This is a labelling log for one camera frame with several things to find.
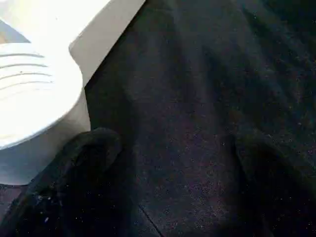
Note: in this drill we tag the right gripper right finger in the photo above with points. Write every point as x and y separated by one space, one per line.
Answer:
276 192

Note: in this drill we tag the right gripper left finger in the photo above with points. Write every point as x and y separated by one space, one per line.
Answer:
74 187

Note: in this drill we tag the white plastic table top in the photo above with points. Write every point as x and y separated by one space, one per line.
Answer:
74 37

